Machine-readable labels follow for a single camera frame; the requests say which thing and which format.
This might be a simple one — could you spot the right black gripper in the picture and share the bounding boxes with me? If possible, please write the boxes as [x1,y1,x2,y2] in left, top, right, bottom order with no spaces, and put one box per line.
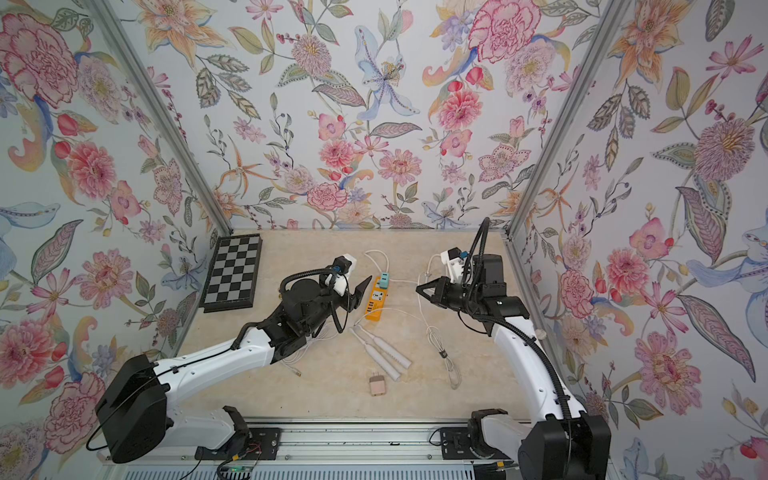
[419,279,485,314]

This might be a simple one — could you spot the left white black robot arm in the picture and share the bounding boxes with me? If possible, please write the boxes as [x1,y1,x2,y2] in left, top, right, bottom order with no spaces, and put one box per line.
[95,271,370,464]

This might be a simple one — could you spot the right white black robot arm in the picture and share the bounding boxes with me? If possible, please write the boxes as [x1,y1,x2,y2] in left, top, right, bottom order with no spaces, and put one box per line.
[416,248,611,479]

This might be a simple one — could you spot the upper white electric toothbrush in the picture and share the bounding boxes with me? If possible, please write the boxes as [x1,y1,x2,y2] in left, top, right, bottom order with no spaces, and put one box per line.
[356,327,412,369]

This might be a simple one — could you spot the white electric toothbrush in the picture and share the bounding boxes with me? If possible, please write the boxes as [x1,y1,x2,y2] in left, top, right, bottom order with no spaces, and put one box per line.
[352,327,405,382]
[356,327,412,369]

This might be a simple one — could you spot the lower white electric toothbrush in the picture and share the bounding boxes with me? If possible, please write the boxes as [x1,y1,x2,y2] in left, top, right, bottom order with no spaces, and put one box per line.
[352,327,405,382]

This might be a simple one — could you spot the orange power strip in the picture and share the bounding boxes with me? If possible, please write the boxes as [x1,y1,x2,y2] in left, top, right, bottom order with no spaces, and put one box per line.
[365,273,389,322]

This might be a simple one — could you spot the pink USB charger plug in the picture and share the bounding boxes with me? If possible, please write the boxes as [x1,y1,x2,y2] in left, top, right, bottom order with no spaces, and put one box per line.
[368,375,387,397]

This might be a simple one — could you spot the black white checkerboard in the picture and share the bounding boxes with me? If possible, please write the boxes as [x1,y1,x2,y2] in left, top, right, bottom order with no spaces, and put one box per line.
[199,234,263,313]

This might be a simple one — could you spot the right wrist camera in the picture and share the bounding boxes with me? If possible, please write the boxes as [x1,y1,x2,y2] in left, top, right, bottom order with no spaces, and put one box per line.
[440,247,469,284]

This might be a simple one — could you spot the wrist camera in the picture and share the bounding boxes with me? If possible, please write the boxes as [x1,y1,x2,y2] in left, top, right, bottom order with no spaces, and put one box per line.
[325,254,357,296]
[440,247,469,284]

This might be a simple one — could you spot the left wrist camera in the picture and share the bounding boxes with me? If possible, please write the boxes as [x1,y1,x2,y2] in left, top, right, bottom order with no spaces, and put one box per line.
[325,254,357,296]

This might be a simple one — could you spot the aluminium mounting rail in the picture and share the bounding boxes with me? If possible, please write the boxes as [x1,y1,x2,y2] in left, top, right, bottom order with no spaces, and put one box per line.
[98,419,613,468]

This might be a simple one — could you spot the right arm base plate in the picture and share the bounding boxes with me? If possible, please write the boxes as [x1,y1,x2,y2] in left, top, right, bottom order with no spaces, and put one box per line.
[429,426,512,461]

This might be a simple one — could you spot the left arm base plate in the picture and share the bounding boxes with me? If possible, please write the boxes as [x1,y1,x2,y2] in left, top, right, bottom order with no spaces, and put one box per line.
[194,427,282,462]

